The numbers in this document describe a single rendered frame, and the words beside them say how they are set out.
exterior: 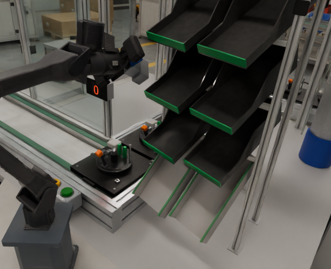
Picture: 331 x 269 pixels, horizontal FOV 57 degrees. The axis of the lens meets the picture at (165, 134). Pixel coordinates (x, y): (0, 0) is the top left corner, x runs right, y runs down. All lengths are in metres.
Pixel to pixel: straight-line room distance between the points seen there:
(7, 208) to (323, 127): 1.35
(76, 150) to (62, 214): 0.54
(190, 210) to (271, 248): 0.34
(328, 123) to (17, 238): 1.29
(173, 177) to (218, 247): 0.29
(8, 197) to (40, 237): 0.48
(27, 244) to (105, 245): 0.30
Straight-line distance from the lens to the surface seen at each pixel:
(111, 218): 1.07
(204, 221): 0.95
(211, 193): 0.96
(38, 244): 0.87
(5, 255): 1.14
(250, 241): 1.16
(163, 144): 0.92
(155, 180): 1.03
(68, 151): 1.42
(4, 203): 1.31
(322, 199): 1.46
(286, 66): 0.76
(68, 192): 1.12
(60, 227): 0.89
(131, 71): 0.90
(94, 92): 1.29
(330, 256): 1.59
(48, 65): 0.71
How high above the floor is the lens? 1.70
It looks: 31 degrees down
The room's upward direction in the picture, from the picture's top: 5 degrees clockwise
